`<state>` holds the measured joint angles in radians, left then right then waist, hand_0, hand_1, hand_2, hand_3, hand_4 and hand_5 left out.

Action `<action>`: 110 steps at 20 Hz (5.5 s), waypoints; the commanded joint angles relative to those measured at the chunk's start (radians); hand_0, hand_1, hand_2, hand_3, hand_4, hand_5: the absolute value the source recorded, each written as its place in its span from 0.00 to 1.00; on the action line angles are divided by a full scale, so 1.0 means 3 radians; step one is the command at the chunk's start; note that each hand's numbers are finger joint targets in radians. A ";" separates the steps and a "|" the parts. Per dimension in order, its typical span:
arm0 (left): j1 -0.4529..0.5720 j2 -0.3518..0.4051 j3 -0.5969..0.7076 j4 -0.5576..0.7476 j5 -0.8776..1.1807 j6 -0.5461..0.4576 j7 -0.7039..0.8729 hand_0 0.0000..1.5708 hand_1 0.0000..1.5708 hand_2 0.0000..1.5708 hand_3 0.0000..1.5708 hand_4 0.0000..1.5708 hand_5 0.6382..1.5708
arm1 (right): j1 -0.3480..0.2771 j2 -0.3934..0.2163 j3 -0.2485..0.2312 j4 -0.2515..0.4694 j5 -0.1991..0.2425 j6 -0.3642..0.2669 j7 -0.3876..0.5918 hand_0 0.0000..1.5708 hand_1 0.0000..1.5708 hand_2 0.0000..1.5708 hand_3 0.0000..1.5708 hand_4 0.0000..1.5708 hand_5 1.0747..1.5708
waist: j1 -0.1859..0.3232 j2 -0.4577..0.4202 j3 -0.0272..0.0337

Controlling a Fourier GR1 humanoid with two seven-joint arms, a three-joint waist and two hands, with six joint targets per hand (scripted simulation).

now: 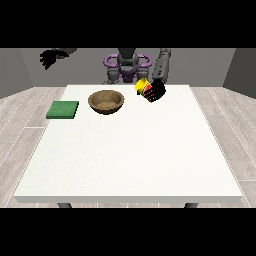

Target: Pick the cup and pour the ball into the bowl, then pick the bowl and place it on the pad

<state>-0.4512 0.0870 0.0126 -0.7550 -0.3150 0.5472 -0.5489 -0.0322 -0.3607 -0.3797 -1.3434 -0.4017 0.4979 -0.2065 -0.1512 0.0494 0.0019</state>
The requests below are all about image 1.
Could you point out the green square pad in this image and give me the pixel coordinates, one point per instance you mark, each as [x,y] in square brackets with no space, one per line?
[62,109]

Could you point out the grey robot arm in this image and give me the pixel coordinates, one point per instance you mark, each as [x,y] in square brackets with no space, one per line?
[69,51]
[162,65]

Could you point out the dark table leg stub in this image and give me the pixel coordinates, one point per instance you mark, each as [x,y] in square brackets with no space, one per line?
[64,205]
[191,205]

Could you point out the grey robot trunk purple rings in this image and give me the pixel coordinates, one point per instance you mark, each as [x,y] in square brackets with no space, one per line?
[127,68]

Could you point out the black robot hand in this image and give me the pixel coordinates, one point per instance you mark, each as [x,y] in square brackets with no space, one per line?
[49,58]
[156,90]

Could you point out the brown wooden bowl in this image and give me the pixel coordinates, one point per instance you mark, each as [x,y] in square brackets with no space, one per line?
[106,101]

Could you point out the yellow cup with melon print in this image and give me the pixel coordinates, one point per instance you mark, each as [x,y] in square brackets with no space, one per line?
[142,86]

